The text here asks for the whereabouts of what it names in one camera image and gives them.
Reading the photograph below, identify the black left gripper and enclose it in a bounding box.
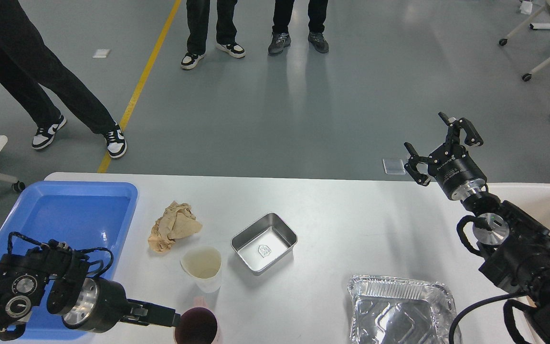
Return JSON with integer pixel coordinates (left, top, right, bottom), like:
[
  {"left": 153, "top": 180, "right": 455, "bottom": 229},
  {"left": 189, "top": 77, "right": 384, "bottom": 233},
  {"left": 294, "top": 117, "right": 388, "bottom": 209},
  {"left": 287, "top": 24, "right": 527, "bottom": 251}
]
[{"left": 63, "top": 278, "right": 181, "bottom": 333}]

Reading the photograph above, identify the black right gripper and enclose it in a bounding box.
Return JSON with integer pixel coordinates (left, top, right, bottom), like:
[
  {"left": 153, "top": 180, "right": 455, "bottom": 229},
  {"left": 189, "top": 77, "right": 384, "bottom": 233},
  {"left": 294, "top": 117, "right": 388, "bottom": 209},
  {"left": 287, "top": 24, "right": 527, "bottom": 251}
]
[{"left": 404, "top": 112, "right": 487, "bottom": 201}]

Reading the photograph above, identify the pink ribbed mug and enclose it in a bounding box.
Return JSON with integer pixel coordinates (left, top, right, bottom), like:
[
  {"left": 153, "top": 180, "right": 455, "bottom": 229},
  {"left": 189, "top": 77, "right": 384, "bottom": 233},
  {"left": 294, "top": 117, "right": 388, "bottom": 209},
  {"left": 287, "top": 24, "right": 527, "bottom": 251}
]
[{"left": 174, "top": 297, "right": 223, "bottom": 344}]

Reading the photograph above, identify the stainless steel rectangular container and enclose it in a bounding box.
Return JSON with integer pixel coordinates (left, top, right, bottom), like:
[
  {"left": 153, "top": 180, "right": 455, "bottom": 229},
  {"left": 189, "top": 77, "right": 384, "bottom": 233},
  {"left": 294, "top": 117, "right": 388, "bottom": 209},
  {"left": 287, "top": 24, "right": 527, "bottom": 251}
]
[{"left": 231, "top": 213, "right": 298, "bottom": 276}]

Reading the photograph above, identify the aluminium foil tray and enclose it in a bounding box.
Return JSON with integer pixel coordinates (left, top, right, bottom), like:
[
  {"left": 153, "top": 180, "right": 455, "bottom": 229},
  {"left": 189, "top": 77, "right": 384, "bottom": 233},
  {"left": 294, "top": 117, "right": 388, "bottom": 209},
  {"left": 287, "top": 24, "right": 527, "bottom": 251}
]
[{"left": 347, "top": 274, "right": 457, "bottom": 344}]

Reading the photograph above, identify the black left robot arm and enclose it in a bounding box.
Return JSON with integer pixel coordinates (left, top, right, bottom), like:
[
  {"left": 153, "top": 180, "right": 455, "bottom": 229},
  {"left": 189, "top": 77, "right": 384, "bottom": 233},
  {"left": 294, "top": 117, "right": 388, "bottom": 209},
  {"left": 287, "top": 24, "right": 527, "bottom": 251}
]
[{"left": 0, "top": 232, "right": 181, "bottom": 341}]

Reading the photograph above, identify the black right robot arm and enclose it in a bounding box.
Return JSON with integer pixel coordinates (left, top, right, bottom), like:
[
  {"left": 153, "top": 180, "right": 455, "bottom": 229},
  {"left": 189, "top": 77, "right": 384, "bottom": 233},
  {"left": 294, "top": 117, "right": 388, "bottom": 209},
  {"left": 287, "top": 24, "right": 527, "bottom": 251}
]
[{"left": 404, "top": 112, "right": 550, "bottom": 344}]

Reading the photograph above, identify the clear floor plate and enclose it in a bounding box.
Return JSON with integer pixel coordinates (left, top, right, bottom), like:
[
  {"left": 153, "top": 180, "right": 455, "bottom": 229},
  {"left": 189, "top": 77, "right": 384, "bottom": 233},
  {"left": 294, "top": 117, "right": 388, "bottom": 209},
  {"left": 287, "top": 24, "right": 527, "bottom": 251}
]
[{"left": 382, "top": 158, "right": 406, "bottom": 175}]

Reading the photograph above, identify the white paper cup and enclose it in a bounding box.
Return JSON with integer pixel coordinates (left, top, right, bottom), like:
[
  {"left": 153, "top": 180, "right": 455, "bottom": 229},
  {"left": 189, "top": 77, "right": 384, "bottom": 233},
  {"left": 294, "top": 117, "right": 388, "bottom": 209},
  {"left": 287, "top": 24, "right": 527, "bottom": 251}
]
[{"left": 180, "top": 246, "right": 222, "bottom": 293}]

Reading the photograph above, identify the crumpled brown paper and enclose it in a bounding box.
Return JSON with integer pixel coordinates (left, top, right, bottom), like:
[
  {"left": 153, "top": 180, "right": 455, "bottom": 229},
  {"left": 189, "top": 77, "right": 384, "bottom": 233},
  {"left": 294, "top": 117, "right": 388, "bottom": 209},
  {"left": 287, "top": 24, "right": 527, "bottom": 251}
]
[{"left": 147, "top": 201, "right": 202, "bottom": 253}]

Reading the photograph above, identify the blue plastic tray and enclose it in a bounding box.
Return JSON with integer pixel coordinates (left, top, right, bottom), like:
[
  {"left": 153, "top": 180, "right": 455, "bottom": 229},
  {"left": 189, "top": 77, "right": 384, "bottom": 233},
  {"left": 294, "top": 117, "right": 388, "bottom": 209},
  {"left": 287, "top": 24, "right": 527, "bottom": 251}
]
[{"left": 0, "top": 181, "right": 138, "bottom": 344}]

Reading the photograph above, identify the person with grey sneakers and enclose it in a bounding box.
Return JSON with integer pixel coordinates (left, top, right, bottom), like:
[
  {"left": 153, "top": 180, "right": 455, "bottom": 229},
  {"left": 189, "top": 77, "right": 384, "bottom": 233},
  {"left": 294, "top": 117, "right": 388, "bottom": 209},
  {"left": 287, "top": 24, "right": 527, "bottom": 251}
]
[{"left": 268, "top": 0, "right": 329, "bottom": 54}]

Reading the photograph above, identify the person with black-white sneakers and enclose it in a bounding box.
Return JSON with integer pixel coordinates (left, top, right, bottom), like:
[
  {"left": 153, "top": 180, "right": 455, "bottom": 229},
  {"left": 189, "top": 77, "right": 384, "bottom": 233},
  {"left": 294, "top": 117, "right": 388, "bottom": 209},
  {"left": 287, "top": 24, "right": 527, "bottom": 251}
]
[{"left": 181, "top": 0, "right": 246, "bottom": 70}]

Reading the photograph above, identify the person in beige top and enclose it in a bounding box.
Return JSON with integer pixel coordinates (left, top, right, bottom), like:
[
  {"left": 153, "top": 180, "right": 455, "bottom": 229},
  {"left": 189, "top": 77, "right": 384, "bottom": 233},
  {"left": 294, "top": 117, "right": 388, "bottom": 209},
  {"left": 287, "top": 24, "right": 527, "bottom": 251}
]
[{"left": 0, "top": 0, "right": 128, "bottom": 159}]

